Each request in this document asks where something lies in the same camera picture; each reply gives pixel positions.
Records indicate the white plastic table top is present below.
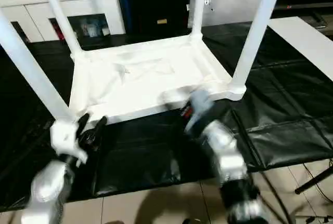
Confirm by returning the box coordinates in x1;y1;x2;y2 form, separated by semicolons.
68;33;247;127

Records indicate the black furniture with yellow label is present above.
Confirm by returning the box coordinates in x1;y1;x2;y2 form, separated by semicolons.
117;0;196;37

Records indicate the black stand leg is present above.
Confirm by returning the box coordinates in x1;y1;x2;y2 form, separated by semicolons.
294;163;333;194

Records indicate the white glass-door cabinet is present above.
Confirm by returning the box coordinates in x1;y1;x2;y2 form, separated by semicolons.
0;0;126;44

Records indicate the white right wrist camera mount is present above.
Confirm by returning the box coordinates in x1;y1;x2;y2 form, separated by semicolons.
186;89;216;132

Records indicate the black work mat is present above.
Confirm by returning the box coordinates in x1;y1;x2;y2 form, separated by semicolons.
0;20;333;213

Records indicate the white flat panel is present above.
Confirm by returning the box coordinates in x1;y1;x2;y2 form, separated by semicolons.
267;15;333;81

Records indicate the grey cushion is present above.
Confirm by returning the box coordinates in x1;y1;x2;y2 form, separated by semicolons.
186;0;267;29

